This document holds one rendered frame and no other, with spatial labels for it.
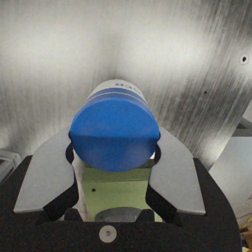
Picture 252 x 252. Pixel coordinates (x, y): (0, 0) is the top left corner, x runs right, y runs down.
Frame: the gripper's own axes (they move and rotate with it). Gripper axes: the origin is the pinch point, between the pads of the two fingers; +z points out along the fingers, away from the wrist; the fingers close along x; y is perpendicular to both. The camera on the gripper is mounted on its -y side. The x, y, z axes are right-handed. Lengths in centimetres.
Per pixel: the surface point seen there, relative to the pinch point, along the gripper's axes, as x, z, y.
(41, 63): -12.5, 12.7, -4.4
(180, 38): 9.3, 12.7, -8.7
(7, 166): -24.8, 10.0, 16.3
